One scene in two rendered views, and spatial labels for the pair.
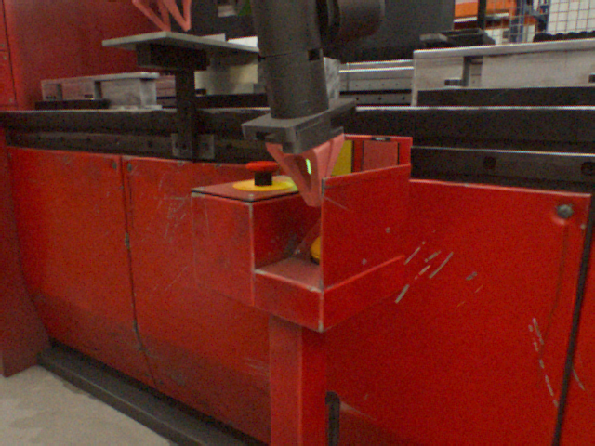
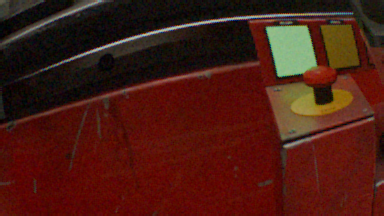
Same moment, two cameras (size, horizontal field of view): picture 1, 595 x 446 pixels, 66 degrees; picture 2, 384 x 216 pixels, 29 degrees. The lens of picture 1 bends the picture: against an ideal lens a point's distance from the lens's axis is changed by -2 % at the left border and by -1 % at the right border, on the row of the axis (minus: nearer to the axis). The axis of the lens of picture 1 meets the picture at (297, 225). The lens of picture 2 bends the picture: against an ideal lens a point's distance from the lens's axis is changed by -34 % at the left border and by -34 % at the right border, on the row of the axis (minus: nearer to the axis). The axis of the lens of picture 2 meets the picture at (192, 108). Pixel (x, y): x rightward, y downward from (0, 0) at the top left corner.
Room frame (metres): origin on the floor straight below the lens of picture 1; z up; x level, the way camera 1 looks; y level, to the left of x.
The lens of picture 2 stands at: (0.06, 0.60, 0.98)
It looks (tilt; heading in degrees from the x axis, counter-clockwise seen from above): 14 degrees down; 320
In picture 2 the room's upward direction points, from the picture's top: 11 degrees counter-clockwise
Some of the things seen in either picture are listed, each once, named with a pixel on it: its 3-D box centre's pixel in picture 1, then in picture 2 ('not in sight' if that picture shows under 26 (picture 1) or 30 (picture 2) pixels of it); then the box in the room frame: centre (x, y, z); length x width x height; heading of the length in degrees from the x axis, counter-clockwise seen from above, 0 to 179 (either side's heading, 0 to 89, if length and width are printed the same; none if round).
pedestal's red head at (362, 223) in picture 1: (297, 215); (360, 121); (0.53, 0.00, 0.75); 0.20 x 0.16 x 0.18; 49
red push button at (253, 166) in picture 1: (263, 176); (322, 88); (0.55, 0.04, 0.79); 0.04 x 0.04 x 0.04
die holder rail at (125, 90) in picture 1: (97, 94); not in sight; (1.41, 0.59, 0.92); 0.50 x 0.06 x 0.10; 56
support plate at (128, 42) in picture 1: (187, 46); not in sight; (0.98, 0.22, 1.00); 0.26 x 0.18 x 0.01; 146
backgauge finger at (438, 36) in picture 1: (450, 40); not in sight; (0.99, -0.31, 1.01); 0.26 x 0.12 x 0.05; 146
